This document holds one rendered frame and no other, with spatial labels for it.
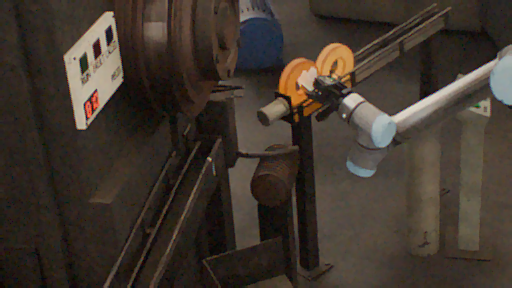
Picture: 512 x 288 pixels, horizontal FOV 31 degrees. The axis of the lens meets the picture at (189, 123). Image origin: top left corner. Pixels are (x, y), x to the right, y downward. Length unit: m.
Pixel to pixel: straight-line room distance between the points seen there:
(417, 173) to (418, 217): 0.18
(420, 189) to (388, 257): 0.30
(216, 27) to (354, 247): 1.34
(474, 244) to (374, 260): 0.35
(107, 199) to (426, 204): 1.41
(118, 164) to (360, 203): 1.55
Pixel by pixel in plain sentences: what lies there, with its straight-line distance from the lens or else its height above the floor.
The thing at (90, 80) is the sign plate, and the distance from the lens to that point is 2.09.
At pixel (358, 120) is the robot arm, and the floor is 0.70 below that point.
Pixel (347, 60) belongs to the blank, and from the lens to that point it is 3.06.
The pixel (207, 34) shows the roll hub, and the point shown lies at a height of 1.15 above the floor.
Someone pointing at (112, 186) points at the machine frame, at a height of 0.87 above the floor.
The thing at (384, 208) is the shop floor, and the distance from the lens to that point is 3.62.
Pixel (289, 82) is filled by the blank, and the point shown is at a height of 0.75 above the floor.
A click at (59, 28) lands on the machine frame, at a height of 1.30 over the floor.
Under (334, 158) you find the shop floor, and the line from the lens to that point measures 3.95.
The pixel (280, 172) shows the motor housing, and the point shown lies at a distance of 2.86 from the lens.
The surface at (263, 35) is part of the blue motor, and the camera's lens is 4.59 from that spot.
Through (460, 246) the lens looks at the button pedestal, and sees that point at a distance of 3.39.
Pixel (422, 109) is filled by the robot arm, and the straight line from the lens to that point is 2.81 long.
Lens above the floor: 2.00
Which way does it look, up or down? 28 degrees down
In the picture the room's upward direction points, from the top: 7 degrees counter-clockwise
